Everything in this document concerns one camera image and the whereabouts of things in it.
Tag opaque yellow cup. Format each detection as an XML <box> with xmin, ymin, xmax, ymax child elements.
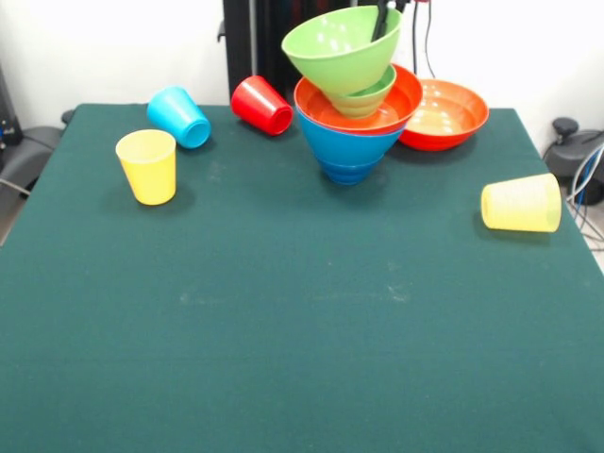
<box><xmin>115</xmin><ymin>129</ymin><xmax>178</xmax><ymax>207</ymax></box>

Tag translucent yellow cup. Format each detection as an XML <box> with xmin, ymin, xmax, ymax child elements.
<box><xmin>479</xmin><ymin>173</ymin><xmax>562</xmax><ymax>234</ymax></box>

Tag orange bowl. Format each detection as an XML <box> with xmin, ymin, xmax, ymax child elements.
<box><xmin>398</xmin><ymin>78</ymin><xmax>490</xmax><ymax>152</ymax></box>
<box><xmin>293</xmin><ymin>63</ymin><xmax>424</xmax><ymax>137</ymax></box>

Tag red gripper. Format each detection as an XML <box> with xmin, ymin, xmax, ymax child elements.
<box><xmin>370</xmin><ymin>0</ymin><xmax>433</xmax><ymax>43</ymax></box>

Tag dark green tablecloth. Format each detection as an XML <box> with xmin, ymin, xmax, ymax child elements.
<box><xmin>0</xmin><ymin>102</ymin><xmax>604</xmax><ymax>453</ymax></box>

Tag red cup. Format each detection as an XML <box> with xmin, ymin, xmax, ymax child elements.
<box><xmin>230</xmin><ymin>75</ymin><xmax>294</xmax><ymax>137</ymax></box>

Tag large green bowl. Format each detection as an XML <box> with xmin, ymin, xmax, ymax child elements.
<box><xmin>280</xmin><ymin>5</ymin><xmax>404</xmax><ymax>98</ymax></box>

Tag large light blue bowl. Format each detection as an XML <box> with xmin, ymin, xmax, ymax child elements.
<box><xmin>295</xmin><ymin>112</ymin><xmax>406</xmax><ymax>170</ymax></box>

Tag small dark blue bowl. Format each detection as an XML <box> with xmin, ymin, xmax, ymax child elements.
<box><xmin>323</xmin><ymin>158</ymin><xmax>379</xmax><ymax>186</ymax></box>

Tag black wall cable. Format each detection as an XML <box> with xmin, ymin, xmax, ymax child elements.
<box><xmin>407</xmin><ymin>0</ymin><xmax>438</xmax><ymax>81</ymax></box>

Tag floor cable bundle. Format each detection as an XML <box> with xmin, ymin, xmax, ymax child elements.
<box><xmin>565</xmin><ymin>141</ymin><xmax>604</xmax><ymax>249</ymax></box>

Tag black chair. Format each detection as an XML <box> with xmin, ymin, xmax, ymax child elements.
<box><xmin>0</xmin><ymin>109</ymin><xmax>76</xmax><ymax>197</ymax></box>

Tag light blue cup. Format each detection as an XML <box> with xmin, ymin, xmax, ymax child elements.
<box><xmin>145</xmin><ymin>85</ymin><xmax>212</xmax><ymax>150</ymax></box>

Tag black chair base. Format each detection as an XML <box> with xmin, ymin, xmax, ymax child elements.
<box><xmin>542</xmin><ymin>116</ymin><xmax>604</xmax><ymax>207</ymax></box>

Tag small green bowl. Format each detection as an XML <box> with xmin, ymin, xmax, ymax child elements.
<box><xmin>331</xmin><ymin>64</ymin><xmax>398</xmax><ymax>119</ymax></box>

